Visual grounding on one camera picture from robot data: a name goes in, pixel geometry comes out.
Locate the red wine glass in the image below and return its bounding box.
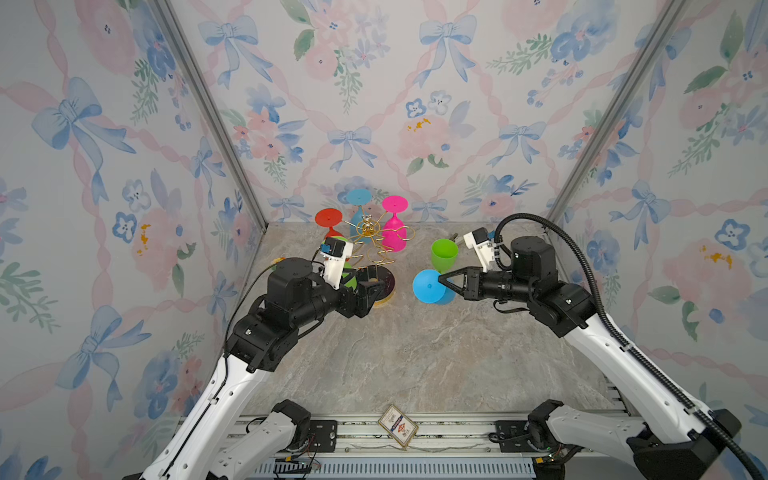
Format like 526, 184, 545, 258
315, 208, 343, 238

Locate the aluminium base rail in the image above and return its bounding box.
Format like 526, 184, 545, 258
161, 410, 667, 480

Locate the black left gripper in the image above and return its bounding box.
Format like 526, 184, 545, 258
290, 268, 383, 334

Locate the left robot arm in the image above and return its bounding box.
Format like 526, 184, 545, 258
137, 257, 394, 479

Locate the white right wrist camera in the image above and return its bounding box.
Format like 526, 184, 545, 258
463, 227, 498, 273

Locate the pink wine glass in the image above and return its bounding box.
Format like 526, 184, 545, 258
382, 195, 408, 252

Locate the gold wine glass rack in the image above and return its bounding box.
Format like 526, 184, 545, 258
341, 215, 415, 308

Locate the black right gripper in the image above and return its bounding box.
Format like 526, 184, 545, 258
439, 267, 536, 308

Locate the green wine glass on rack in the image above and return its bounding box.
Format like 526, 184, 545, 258
340, 257, 357, 290

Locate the black corrugated cable hose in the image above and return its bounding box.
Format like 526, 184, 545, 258
494, 212, 768, 480

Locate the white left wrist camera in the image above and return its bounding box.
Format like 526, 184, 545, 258
320, 237, 352, 290

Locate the green wine glass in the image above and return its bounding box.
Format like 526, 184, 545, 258
340, 257, 357, 290
431, 239, 459, 274

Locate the blue wine glass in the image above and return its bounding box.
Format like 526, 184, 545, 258
412, 270, 455, 305

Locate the diamond label card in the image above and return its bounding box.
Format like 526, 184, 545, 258
378, 405, 418, 447

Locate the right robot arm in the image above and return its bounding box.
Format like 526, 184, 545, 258
439, 228, 741, 479

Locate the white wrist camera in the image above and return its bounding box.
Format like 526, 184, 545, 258
320, 237, 352, 290
463, 227, 498, 273

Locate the teal wine glass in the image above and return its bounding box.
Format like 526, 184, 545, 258
346, 188, 373, 226

